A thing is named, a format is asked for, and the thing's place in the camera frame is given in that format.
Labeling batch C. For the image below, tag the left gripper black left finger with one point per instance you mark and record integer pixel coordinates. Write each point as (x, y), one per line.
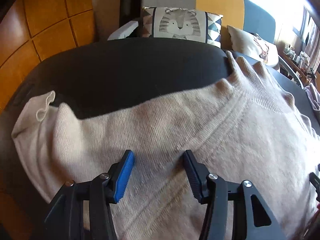
(64, 219)

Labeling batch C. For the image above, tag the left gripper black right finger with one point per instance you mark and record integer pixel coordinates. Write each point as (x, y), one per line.
(252, 218)

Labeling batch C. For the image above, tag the beige knit sweater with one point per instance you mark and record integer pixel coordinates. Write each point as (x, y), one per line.
(241, 127)

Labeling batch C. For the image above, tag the mauve knit garment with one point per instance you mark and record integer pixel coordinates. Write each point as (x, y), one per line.
(313, 97)

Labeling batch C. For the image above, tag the wooden side table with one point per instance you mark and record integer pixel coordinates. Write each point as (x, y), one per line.
(298, 66)

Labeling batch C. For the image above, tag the deer print cushion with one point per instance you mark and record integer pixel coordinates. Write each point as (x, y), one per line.
(254, 46)

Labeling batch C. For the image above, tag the grey yellow blue sofa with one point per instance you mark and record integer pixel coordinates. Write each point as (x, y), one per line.
(241, 14)

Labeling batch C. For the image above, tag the tiger print cushion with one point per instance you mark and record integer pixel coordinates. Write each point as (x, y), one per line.
(180, 23)

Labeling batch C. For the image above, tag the orange wooden cabinet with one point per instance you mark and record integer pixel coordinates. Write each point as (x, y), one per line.
(34, 30)

